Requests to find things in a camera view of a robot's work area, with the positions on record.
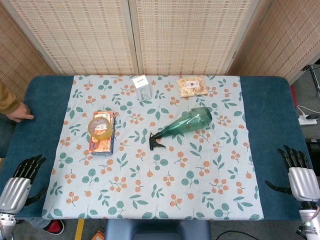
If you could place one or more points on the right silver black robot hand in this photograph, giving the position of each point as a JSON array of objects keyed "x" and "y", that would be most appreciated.
[{"x": 303, "y": 182}]

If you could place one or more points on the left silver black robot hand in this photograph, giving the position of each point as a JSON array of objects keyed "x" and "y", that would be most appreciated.
[{"x": 15, "y": 190}]

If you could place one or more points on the green spray bottle black trigger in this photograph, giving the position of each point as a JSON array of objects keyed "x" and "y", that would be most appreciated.
[{"x": 190, "y": 122}]

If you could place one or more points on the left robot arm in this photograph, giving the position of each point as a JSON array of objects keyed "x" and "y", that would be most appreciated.
[{"x": 6, "y": 223}]

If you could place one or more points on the black box device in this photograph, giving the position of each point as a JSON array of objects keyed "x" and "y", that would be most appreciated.
[{"x": 313, "y": 147}]

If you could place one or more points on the blue jeans leg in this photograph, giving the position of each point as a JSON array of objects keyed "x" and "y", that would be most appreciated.
[{"x": 35, "y": 222}]

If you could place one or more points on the white power strip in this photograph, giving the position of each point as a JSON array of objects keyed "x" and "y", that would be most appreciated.
[{"x": 307, "y": 121}]

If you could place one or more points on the blue padded table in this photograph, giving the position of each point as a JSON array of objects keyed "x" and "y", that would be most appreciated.
[{"x": 272, "y": 120}]

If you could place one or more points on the person's bare hand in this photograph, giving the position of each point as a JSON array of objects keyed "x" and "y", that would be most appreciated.
[{"x": 20, "y": 113}]

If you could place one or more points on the orange packet on floor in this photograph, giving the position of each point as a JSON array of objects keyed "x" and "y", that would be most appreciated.
[{"x": 98, "y": 235}]

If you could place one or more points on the orange snack box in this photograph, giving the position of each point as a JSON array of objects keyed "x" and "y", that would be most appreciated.
[{"x": 100, "y": 146}]

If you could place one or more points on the clear yellowish tape roll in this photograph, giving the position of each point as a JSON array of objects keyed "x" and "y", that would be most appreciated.
[{"x": 93, "y": 130}]

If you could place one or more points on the woven folding screen panel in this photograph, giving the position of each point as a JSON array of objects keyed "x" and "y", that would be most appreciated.
[
  {"x": 190, "y": 35},
  {"x": 80, "y": 35},
  {"x": 15, "y": 55},
  {"x": 282, "y": 45}
]

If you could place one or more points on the floral printed tablecloth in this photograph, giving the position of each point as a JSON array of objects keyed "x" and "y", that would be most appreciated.
[{"x": 155, "y": 185}]

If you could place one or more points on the clear bag of snacks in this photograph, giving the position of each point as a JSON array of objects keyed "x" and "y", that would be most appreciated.
[{"x": 192, "y": 87}]

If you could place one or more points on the blue chair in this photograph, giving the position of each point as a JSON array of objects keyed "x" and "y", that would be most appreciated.
[{"x": 157, "y": 230}]

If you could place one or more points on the small white carton box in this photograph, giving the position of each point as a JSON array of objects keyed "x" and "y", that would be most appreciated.
[{"x": 142, "y": 87}]

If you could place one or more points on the metal stand frame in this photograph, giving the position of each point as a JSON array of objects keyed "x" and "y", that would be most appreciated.
[{"x": 315, "y": 75}]

